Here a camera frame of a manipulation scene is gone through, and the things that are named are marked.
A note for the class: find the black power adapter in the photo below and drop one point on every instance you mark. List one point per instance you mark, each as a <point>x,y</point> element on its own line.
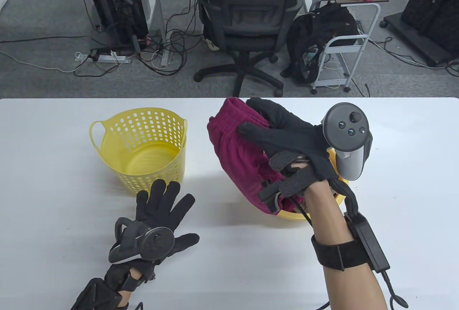
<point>94,55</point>

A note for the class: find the yellow round plastic basin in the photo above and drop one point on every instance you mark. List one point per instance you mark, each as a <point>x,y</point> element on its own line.
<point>294,215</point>

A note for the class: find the maroon shorts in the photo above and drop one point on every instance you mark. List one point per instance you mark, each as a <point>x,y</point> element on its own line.
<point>236,159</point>

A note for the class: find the white furniture foot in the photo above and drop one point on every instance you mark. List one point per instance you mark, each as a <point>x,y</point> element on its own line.
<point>3,3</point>

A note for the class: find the black backpack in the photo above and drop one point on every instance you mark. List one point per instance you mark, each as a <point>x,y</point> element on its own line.
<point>322,26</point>

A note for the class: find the person's left hand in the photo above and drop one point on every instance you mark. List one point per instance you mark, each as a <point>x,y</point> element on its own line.
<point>161,206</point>

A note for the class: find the black box wrist device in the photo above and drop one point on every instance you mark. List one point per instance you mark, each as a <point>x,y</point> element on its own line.
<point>369,242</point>

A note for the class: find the person's right hand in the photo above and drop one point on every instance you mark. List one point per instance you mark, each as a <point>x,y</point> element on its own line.
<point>287,137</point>

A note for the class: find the grey metal desk leg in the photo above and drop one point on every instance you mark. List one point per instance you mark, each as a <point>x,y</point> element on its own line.
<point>159,1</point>

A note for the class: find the black lattice forearm brace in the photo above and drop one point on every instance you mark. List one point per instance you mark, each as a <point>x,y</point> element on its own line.
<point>96,295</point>

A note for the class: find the black handheld controller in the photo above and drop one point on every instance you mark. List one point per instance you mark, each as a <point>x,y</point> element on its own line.
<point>346,123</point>
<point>157,243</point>

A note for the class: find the white power strip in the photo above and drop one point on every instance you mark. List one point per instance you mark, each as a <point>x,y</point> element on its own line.
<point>111,59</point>

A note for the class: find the black mesh office chair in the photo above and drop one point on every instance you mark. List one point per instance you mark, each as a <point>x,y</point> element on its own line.
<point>251,19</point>

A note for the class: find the person's left forearm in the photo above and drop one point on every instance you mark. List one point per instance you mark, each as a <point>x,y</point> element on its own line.
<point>123,295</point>

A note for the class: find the black computer tower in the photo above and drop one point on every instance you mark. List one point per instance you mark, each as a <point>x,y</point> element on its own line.
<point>118,1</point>

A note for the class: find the yellow perforated plastic basket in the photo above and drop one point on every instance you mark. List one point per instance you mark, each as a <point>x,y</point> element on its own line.
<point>150,159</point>

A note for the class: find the black cabinet on casters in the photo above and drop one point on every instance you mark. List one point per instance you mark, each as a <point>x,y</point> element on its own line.
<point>430,8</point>

